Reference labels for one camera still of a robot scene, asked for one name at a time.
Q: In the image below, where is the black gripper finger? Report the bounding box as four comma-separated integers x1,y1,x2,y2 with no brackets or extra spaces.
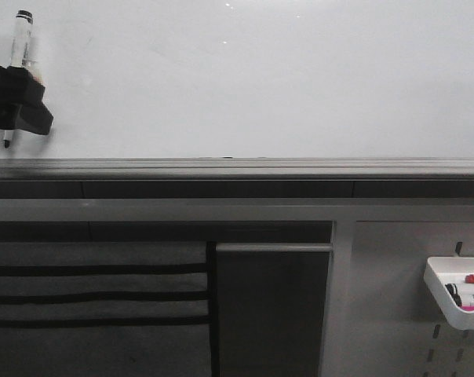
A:
0,67,45,106
11,103,53,136

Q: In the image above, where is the white taped whiteboard marker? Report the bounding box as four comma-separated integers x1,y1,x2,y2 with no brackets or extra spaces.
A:
3,9,43,148

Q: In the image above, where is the white whiteboard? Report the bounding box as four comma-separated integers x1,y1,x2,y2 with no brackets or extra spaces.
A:
0,1,474,159

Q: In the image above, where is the grey fabric pocket organizer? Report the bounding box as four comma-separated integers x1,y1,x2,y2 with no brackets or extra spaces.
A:
0,242,220,376

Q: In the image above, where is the grey pegboard panel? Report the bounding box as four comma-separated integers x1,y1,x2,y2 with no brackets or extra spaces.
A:
340,222,474,376

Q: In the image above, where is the white plastic marker tray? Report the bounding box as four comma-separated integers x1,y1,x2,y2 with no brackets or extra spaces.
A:
424,257,474,331

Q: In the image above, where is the black capped white marker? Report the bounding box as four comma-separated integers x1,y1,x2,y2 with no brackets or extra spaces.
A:
445,284,474,307

